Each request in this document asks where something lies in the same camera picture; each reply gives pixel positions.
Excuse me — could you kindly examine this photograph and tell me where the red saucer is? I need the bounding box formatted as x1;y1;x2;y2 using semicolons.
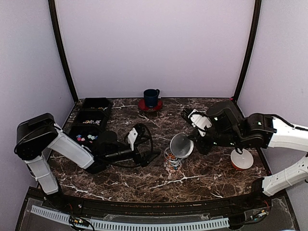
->
138;99;164;113

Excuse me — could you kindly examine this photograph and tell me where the right black frame post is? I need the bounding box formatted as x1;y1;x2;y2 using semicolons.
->
233;0;262;102

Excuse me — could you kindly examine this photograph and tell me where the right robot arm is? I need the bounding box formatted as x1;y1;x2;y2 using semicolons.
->
187;101;308;209

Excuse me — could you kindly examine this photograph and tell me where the black front rail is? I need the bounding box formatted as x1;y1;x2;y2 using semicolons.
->
61;194;272;216

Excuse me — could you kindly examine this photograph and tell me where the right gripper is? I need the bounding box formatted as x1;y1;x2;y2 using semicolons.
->
188;126;243;155

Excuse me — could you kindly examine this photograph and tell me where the left black frame post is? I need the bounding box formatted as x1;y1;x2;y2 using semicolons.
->
48;0;78;103

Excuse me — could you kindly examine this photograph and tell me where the clear plastic cup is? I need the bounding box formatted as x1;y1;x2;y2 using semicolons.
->
164;148;182;174

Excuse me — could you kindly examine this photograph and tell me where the orange white bowl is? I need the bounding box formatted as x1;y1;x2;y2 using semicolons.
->
231;149;254;170

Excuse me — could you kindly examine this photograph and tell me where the round metal lid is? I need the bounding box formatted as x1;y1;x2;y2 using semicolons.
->
170;133;194;159

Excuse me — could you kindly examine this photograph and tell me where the white slotted cable duct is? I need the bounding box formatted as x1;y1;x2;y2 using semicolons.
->
30;205;230;231

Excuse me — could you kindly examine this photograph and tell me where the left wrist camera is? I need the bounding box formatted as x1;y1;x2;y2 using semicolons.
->
127;128;138;151

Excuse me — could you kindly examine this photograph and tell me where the dark blue mug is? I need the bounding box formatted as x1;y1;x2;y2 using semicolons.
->
143;89;160;108

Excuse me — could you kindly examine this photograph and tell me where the black frame post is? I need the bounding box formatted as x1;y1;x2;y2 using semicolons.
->
233;0;262;102
48;0;78;103

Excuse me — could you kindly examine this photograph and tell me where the black three-compartment candy bin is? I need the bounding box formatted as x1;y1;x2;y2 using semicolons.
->
68;98;113;148

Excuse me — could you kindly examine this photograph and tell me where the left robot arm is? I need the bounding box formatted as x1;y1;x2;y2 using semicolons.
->
14;113;161;210

